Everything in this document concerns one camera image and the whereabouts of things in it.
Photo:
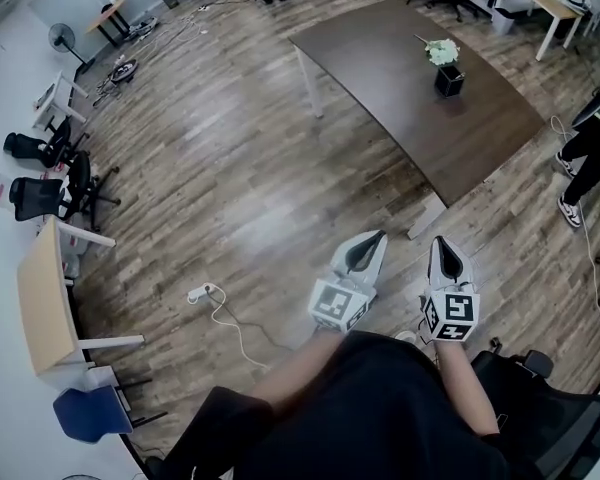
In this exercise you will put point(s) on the white power strip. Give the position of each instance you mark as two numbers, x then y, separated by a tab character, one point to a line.
200	293

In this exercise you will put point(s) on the black square vase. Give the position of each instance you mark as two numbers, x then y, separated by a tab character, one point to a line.
447	83

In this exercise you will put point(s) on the person's white shoe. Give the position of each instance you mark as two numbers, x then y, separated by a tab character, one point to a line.
406	336

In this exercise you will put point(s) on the white trash bin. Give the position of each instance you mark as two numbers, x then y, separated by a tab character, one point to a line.
502	22

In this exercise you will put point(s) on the small white table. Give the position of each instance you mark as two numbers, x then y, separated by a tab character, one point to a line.
52	95

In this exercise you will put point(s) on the person's left forearm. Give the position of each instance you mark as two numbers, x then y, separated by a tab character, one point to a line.
300	368

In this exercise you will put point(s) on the light wooden desk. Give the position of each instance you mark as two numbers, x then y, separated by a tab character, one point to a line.
45	298

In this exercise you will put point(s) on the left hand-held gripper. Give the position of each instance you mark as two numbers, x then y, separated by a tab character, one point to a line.
332	303

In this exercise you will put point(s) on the blue chair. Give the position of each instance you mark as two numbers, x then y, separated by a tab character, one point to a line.
87	413

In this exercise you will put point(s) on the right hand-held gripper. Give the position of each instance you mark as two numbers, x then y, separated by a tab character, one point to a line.
455	313

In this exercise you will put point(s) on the white artificial flower bouquet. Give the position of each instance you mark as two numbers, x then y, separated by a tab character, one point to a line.
442	52

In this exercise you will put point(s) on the black standing fan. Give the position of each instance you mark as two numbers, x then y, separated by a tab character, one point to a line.
61	37

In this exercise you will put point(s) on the white table leg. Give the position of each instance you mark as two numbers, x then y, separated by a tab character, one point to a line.
427	218
311	83

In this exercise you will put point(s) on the person's right forearm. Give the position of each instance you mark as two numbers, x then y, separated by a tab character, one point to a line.
460	383

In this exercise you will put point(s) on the person's black shirt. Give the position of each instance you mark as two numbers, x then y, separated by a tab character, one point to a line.
380	418

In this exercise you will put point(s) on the black mesh office chair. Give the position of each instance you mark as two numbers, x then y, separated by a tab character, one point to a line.
570	418

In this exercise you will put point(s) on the round wooden table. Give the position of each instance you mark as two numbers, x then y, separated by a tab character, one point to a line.
107	15

